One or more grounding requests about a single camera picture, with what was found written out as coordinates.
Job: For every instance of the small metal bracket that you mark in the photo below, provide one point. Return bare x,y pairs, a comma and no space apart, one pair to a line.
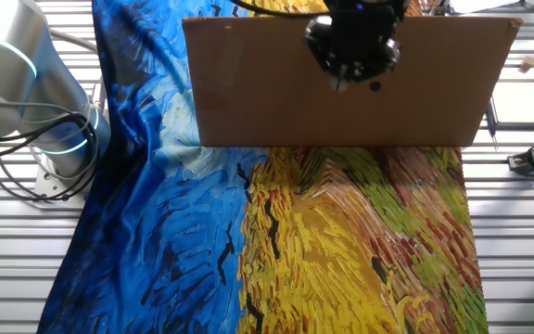
519,165

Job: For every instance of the small wooden cube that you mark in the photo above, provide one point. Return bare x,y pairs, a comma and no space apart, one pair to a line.
526,63

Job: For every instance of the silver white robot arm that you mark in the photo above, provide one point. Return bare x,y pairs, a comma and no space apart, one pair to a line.
16,55

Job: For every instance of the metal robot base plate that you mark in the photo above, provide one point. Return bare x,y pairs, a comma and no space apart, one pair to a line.
44,188

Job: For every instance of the green black pen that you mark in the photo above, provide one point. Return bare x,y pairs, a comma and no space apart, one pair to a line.
492,123

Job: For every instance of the flat grey metal plate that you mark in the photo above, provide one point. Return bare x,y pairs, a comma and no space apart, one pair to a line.
517,104

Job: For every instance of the painted wheat field cloth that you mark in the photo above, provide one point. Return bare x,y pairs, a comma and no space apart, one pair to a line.
179,232

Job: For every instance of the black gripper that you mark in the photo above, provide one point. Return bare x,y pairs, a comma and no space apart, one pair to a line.
364,25

